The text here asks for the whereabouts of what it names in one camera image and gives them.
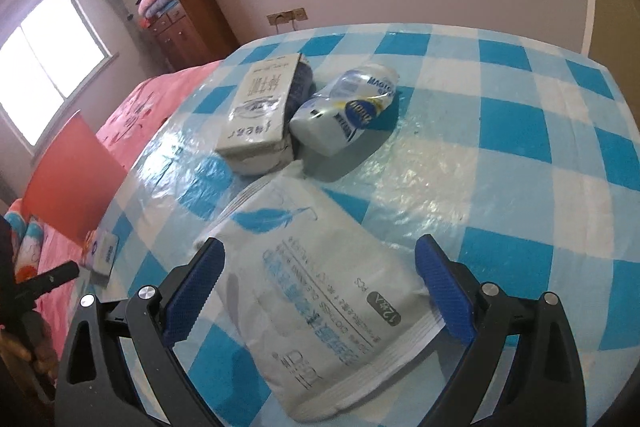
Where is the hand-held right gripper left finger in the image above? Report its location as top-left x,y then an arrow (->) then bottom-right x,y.
54,237 -> 226,427

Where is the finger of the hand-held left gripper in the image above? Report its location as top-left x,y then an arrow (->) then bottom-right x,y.
17,263 -> 81,303

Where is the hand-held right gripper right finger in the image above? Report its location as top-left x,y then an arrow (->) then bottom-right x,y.
414,234 -> 587,427

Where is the orange plastic bin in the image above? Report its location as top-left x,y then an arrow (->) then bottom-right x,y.
22,109 -> 128,248

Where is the white wet wipes packet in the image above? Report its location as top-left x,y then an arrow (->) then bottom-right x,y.
197,174 -> 446,423

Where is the white and blue carton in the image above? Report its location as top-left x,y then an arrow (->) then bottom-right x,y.
216,53 -> 314,176

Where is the crushed clear plastic bottle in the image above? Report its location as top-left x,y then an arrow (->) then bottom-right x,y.
290,63 -> 401,156

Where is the person's left hand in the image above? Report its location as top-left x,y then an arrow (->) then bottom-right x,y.
0,324 -> 60,378

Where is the cartoon print cloth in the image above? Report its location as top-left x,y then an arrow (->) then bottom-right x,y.
5,199 -> 46,285

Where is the small lilac white packet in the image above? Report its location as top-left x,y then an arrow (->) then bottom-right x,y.
80,229 -> 119,280

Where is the blue white checkered tablecloth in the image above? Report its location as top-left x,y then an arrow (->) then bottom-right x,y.
85,23 -> 628,427

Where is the pink heart print blanket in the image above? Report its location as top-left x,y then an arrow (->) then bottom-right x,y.
0,59 -> 226,358

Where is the window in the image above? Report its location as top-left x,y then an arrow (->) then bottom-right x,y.
0,0 -> 118,148

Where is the brown wooden cabinet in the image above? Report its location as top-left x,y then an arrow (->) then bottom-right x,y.
147,0 -> 240,72

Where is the wall power socket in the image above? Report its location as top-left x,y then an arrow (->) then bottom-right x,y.
267,8 -> 307,26

